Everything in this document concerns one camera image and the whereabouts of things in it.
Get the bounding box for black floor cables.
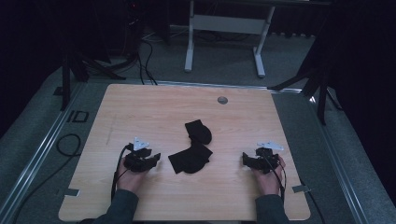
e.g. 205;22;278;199
135;38;159;86

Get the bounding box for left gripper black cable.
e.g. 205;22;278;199
110;143;134;202

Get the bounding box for black floor cable loop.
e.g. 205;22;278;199
10;133;82;224

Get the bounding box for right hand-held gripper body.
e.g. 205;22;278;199
255;140;285;175

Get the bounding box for black tripod stand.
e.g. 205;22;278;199
60;50;139;112
268;60;344;126

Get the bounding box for person's left hand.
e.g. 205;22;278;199
116;161;149;195

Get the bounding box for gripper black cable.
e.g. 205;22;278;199
264;155;287;204
110;143;134;202

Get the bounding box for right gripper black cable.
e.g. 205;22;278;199
264;155;287;204

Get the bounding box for black sock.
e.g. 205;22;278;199
167;141;215;175
184;119;213;146

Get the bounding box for person's right hand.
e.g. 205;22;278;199
251;154;287;197

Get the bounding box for white desk frame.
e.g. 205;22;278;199
183;0;276;78

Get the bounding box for metal floor rail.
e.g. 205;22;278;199
0;81;87;223
306;92;372;224

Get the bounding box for black floor tape marking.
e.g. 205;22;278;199
65;109;91;124

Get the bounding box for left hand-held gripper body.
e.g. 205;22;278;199
123;136;151;174

